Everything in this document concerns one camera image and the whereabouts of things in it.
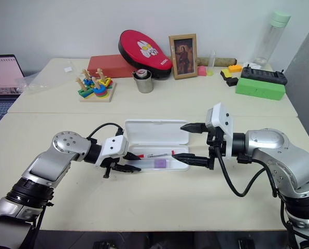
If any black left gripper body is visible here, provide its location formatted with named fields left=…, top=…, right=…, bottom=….
left=100, top=155, right=127, bottom=179

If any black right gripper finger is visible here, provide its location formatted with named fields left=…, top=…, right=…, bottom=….
left=180, top=122, right=208, bottom=134
left=171, top=153, right=210, bottom=169

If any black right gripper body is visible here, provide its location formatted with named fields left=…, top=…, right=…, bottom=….
left=206, top=127, right=227, bottom=171

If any red marker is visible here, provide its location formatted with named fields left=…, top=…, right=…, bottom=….
left=137, top=150, right=176, bottom=159

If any white plastic pencil case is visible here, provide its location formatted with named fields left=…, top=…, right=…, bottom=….
left=124, top=119, right=191, bottom=172

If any black yellow toy block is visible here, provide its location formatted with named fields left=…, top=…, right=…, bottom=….
left=220, top=68, right=238, bottom=87

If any metal cup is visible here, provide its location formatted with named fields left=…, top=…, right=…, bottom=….
left=132, top=68, right=155, bottom=93

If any clear tube with yellow-green base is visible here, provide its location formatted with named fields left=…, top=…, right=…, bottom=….
left=206, top=50, right=218, bottom=76

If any green foam block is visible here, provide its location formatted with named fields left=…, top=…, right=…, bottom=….
left=234, top=77, right=286, bottom=101

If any wooden colourful stacking toy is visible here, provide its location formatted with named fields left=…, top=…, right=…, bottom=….
left=75, top=67, right=118, bottom=103

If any black handheld controller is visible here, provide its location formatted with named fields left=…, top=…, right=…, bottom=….
left=240, top=66, right=288, bottom=85

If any red rectangular block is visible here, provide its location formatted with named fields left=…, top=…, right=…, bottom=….
left=87, top=54, right=137, bottom=78

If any red black punch pad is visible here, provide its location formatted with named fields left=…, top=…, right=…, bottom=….
left=117, top=30, right=174, bottom=80

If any clear plastic bag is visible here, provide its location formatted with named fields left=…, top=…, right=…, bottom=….
left=16, top=61, right=79, bottom=95

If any clear bottle with green lid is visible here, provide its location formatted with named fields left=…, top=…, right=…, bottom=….
left=252, top=9, right=292, bottom=65

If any laptop with pink screen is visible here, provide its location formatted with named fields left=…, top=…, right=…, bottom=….
left=0, top=54, right=25, bottom=117

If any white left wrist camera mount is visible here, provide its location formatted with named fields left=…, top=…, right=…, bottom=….
left=94, top=134, right=129, bottom=167

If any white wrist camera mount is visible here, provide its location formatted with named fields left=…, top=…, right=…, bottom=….
left=94, top=134, right=129, bottom=167
left=205, top=103, right=234, bottom=159

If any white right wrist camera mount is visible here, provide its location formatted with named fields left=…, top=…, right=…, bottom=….
left=205, top=103, right=234, bottom=159

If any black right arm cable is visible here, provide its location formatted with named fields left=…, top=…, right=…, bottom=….
left=214, top=144, right=281, bottom=199

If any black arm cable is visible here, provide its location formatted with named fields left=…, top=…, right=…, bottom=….
left=214, top=144, right=281, bottom=199
left=88, top=122, right=125, bottom=140

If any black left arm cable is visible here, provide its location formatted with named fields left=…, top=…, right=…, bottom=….
left=88, top=122, right=125, bottom=140

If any wooden picture frame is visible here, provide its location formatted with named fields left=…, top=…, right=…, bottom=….
left=168, top=33, right=199, bottom=80

